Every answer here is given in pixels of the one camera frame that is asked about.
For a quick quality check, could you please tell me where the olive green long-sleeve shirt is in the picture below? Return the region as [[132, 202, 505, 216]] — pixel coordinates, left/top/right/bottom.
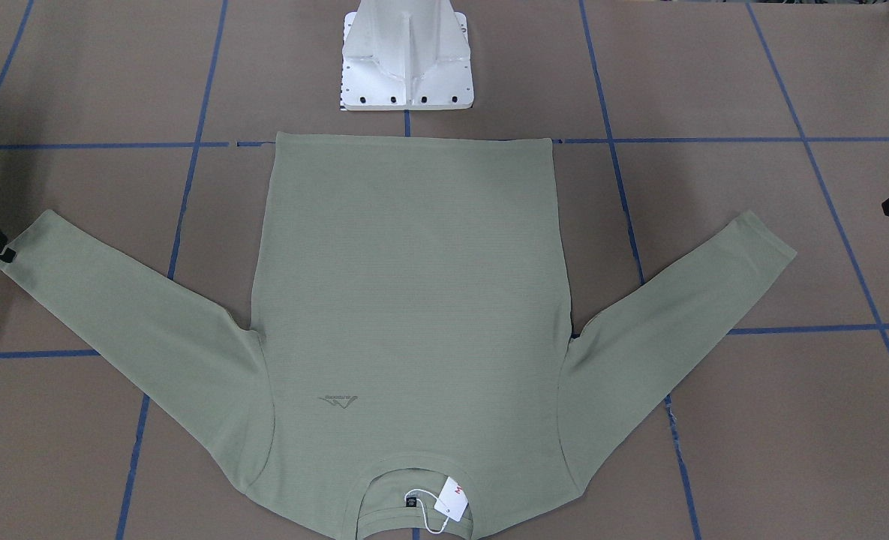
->
[[0, 133, 795, 539]]

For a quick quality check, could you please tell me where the white paper hang tag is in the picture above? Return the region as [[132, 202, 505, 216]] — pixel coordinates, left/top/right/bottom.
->
[[434, 476, 469, 522]]

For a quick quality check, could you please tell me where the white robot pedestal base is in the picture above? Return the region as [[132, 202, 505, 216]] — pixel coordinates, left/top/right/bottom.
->
[[339, 1, 475, 112]]

